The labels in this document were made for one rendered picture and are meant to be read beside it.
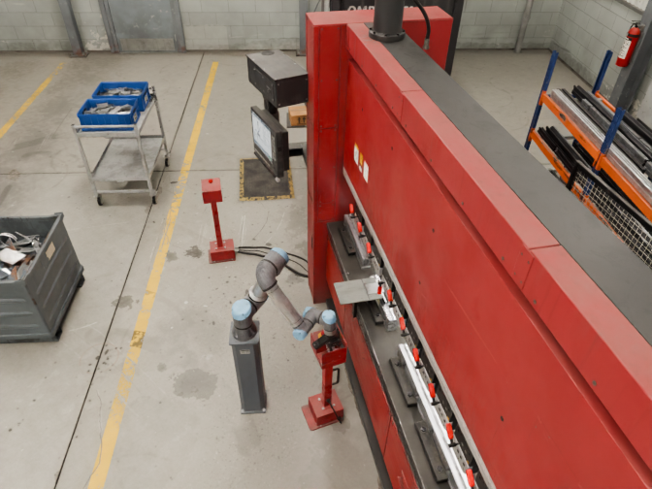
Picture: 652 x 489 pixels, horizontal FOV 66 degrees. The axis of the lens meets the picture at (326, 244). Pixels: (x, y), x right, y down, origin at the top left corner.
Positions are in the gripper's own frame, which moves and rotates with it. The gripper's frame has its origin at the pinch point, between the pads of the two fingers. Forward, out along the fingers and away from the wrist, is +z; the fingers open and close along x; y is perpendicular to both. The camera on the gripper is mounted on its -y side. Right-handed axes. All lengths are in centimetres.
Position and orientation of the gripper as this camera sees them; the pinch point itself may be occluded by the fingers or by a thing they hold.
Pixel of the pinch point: (329, 353)
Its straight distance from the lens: 311.1
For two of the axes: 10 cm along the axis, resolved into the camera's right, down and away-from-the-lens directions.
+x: -3.6, -6.0, 7.1
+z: 0.6, 7.4, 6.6
